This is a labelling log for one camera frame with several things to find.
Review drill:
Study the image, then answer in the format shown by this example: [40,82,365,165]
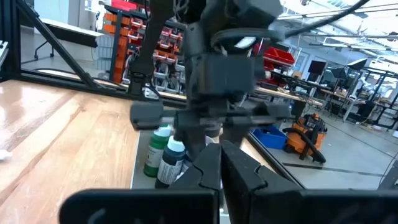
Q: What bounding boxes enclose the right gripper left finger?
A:
[58,142,223,224]

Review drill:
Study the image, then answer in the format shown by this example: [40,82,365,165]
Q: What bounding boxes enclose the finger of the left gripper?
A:
[175,126,208,160]
[221,124,247,147]

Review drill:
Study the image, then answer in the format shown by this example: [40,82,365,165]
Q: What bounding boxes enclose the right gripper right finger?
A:
[220,139,398,224]

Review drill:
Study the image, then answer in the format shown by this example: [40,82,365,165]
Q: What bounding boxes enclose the large bottle black tip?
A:
[154,135,187,190]

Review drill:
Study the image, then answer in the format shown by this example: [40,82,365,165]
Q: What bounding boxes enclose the large bottle green tip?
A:
[142,124,172,178]

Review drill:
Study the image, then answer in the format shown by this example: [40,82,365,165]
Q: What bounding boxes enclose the blue storage bin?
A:
[251,125,289,151]

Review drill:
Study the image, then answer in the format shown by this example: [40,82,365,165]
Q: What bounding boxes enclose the grey plastic bin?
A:
[129,128,233,224]

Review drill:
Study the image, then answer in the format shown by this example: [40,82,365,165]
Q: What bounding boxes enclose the red storage bins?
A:
[253,42,296,68]

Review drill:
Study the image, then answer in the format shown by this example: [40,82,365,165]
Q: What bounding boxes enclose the wooden workbench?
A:
[254,86,325,108]

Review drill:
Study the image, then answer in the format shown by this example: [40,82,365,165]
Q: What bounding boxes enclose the orange shop vacuum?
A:
[282,113,328,164]

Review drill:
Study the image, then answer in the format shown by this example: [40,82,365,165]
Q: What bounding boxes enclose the black monitor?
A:
[307,60,328,75]

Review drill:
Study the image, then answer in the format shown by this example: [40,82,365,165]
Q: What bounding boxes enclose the shelf with orange bins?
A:
[103,0,189,94]

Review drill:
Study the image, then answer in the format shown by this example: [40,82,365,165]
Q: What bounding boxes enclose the black studio light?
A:
[346,57,368,72]

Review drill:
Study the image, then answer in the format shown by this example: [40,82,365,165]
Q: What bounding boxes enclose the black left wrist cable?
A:
[211,0,371,48]

